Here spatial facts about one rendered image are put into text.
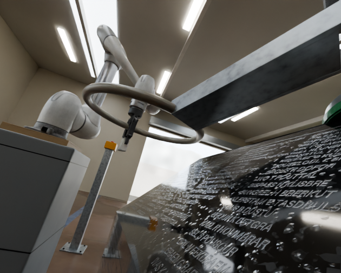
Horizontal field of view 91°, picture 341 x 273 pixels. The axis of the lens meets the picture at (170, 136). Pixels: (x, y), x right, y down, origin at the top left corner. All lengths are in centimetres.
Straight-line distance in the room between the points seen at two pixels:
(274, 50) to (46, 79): 821
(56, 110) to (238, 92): 87
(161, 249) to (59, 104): 94
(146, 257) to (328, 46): 43
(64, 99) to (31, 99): 711
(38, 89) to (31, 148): 741
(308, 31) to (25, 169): 94
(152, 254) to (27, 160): 75
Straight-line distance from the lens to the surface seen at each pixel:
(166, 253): 18
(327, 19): 42
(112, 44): 125
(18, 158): 89
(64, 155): 84
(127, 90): 48
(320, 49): 43
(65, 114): 104
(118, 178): 685
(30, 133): 97
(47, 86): 822
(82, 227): 204
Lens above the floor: 73
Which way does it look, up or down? 18 degrees up
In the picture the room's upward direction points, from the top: 14 degrees clockwise
